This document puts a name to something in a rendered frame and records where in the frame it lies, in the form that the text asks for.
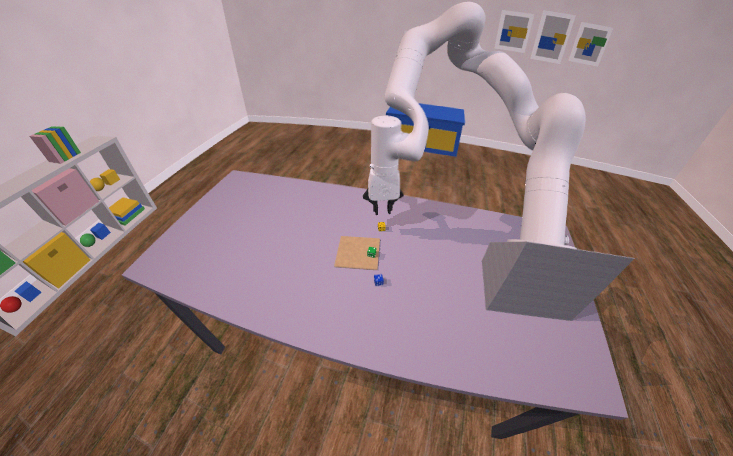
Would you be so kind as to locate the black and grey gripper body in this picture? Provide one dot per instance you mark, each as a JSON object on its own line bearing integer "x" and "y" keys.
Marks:
{"x": 383, "y": 187}

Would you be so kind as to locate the tan mat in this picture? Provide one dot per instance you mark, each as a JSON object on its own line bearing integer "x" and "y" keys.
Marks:
{"x": 352, "y": 253}

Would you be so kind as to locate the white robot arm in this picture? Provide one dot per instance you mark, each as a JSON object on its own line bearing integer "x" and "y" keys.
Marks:
{"x": 561, "y": 118}

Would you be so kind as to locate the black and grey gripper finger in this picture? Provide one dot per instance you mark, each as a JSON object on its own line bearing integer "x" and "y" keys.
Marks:
{"x": 390, "y": 203}
{"x": 375, "y": 205}

